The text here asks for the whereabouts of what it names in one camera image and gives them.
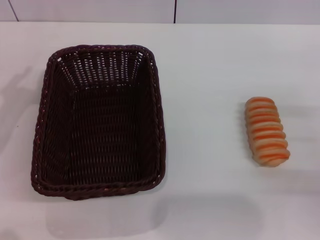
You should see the dark brown woven basket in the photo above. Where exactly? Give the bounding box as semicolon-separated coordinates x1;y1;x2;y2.
30;44;167;202

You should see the orange striped bread loaf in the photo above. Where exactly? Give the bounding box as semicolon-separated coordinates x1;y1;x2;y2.
244;96;292;168

